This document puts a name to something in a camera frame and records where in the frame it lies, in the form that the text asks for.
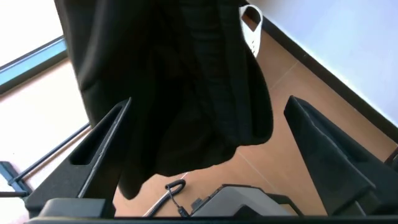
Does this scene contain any black garment with white cords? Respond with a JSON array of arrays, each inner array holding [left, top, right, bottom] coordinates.
[[54, 0, 274, 200]]

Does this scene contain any white laundry basket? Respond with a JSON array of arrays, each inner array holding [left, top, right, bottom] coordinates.
[[238, 4, 264, 59]]

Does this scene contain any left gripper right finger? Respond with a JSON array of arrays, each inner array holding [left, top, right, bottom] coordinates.
[[283, 95, 398, 217]]

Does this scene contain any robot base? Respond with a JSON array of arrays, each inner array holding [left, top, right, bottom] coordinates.
[[190, 183, 304, 218]]

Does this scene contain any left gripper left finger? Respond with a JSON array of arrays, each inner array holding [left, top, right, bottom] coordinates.
[[24, 96, 134, 218]]

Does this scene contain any window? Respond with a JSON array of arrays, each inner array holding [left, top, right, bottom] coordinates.
[[0, 0, 68, 96]]

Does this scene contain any coiled black cable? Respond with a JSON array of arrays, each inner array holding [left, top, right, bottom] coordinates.
[[142, 179, 190, 218]]

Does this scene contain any black clothes rack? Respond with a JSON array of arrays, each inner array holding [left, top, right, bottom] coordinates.
[[0, 123, 91, 199]]

